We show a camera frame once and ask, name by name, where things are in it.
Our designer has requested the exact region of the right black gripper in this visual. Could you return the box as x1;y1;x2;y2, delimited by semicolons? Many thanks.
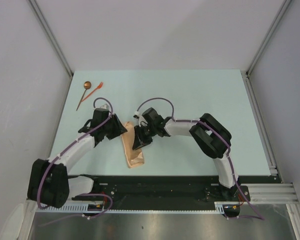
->
133;123;157;150

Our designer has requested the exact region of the orange cloth napkin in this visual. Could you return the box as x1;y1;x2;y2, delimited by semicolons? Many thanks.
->
121;121;145;169

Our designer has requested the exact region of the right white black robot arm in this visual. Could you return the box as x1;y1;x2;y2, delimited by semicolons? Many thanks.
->
132;107;239;201

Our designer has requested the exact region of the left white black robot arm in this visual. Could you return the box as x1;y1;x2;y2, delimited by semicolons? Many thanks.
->
27;108;127;209

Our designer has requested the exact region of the orange plastic fork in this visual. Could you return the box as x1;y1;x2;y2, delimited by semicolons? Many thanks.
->
82;81;104;102

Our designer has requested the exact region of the copper spoon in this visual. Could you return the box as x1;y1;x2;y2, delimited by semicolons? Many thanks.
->
76;81;92;111

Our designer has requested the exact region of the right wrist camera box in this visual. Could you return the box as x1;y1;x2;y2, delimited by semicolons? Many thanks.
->
133;111;148;127

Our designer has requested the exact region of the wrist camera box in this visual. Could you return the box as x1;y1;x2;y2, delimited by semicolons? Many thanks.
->
133;111;148;127
95;103;111;111

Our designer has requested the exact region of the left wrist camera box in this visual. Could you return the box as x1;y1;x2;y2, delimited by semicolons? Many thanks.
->
95;103;111;111

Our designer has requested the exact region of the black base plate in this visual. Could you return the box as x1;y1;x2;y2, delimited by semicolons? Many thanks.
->
73;175;250;211

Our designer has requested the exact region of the slotted cable duct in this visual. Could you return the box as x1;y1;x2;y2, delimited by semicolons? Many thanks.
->
62;202;241;214

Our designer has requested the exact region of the left aluminium frame post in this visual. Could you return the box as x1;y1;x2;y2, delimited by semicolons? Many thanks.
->
27;0;74;77

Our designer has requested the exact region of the aluminium frame post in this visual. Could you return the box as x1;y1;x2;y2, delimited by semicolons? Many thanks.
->
27;0;74;77
246;0;293;76

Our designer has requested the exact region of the right aluminium frame post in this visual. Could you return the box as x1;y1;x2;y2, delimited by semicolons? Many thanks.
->
246;0;293;76

